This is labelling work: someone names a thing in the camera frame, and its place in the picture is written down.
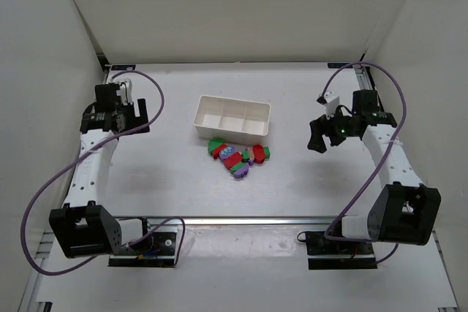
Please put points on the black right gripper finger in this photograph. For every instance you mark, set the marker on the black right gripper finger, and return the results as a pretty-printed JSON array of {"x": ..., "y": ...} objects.
[
  {"x": 334, "y": 137},
  {"x": 316, "y": 141}
]

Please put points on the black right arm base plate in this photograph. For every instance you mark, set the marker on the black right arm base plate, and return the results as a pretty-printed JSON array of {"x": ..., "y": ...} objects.
[{"x": 324, "y": 254}]

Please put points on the red double half-round lego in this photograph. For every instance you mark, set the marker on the red double half-round lego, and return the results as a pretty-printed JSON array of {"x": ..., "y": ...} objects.
[{"x": 234, "y": 159}]

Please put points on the red oval flower lego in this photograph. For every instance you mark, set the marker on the red oval flower lego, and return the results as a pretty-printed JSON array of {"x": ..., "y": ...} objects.
[{"x": 256, "y": 154}]

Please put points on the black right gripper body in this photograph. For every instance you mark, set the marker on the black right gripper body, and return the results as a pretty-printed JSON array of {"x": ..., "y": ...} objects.
[{"x": 327, "y": 128}]

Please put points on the aluminium frame rail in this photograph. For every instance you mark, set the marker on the aluminium frame rail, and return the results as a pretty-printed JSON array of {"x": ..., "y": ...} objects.
[{"x": 257, "y": 220}]

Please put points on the green top lego brick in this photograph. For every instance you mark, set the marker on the green top lego brick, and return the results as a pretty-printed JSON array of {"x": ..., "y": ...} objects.
[{"x": 215, "y": 143}]

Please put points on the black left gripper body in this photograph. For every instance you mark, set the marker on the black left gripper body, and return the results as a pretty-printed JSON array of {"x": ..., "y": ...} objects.
[{"x": 131, "y": 120}]

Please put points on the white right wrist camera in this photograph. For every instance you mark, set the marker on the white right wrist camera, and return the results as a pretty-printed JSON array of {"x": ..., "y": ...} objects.
[{"x": 330, "y": 101}]

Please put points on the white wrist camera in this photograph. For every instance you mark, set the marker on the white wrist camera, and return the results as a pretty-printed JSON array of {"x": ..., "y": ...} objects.
[
  {"x": 330, "y": 101},
  {"x": 125, "y": 90}
]

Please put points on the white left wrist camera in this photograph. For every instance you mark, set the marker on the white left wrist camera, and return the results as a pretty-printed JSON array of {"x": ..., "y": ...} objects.
[{"x": 125, "y": 90}]

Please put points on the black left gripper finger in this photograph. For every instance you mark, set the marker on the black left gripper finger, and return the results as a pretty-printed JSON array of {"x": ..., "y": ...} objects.
[
  {"x": 140, "y": 112},
  {"x": 141, "y": 129}
]

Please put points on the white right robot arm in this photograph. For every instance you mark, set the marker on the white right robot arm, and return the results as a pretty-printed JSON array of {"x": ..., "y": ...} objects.
[{"x": 405, "y": 210}]

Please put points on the purple oval flower lego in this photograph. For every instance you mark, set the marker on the purple oval flower lego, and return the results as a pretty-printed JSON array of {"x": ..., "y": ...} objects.
[{"x": 227, "y": 152}]

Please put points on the red half-round lego brick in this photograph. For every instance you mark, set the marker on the red half-round lego brick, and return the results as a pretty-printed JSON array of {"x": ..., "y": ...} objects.
[{"x": 222, "y": 152}]

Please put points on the white three-compartment tray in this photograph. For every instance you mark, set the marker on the white three-compartment tray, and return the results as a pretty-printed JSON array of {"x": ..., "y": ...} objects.
[{"x": 234, "y": 120}]

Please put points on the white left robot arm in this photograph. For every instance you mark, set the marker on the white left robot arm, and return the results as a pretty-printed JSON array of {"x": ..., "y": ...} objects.
[{"x": 82, "y": 226}]

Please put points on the green square lego brick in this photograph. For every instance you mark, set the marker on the green square lego brick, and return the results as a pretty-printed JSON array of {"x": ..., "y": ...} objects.
[{"x": 267, "y": 152}]

